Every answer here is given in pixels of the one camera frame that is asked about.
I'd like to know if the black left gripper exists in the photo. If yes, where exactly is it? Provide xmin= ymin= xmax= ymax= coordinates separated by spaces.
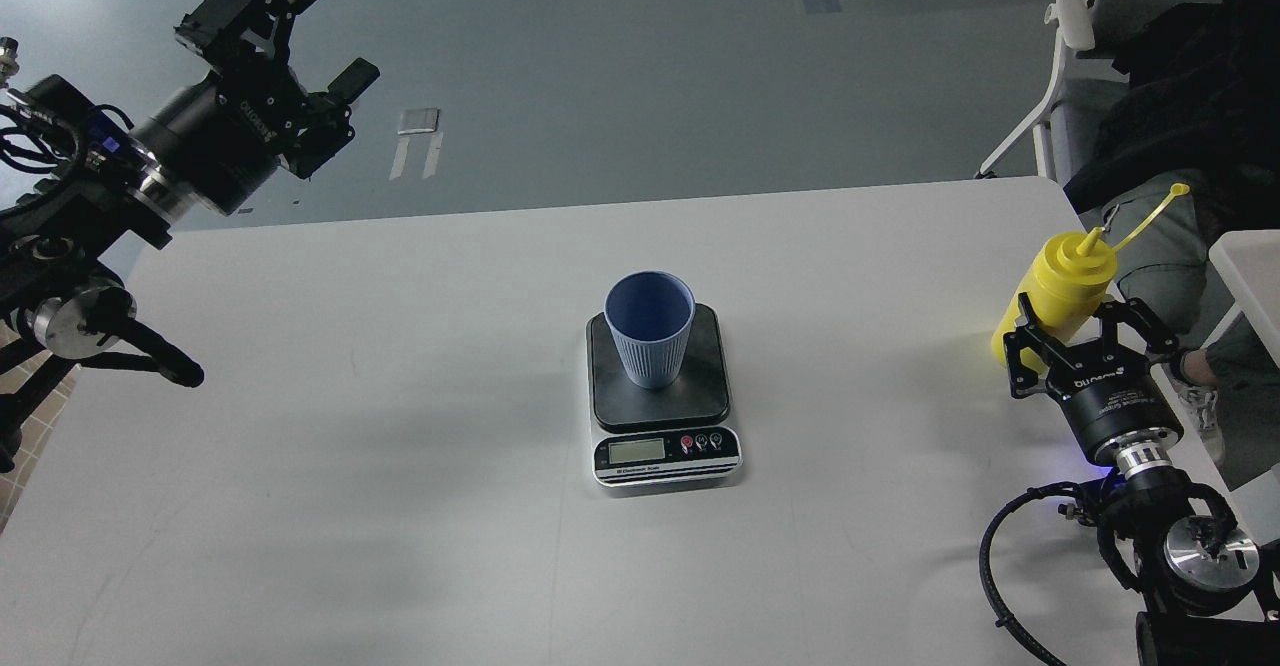
xmin=131 ymin=0 xmax=380 ymax=214

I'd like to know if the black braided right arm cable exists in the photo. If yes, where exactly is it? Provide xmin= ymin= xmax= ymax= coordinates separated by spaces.
xmin=978 ymin=485 xmax=1101 ymax=666

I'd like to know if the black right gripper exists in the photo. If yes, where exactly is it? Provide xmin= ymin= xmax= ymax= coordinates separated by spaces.
xmin=1002 ymin=292 xmax=1185 ymax=467

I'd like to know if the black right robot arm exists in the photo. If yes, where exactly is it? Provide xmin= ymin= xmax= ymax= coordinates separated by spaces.
xmin=978 ymin=293 xmax=1279 ymax=665

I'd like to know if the yellow squeeze bottle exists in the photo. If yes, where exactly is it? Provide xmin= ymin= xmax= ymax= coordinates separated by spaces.
xmin=989 ymin=182 xmax=1190 ymax=368

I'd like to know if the seated person in dark clothes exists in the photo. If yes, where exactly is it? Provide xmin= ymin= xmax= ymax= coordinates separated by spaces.
xmin=1065 ymin=0 xmax=1277 ymax=488

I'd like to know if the white office chair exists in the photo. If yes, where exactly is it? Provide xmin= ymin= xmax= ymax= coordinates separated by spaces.
xmin=977 ymin=0 xmax=1222 ymax=184

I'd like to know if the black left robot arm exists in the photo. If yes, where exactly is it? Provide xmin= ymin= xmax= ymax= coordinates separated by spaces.
xmin=1 ymin=0 xmax=379 ymax=473

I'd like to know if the digital kitchen scale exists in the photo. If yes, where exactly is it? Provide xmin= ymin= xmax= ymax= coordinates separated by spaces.
xmin=585 ymin=304 xmax=745 ymax=491

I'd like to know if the blue ribbed plastic cup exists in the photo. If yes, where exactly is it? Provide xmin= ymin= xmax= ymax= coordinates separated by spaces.
xmin=603 ymin=272 xmax=698 ymax=391

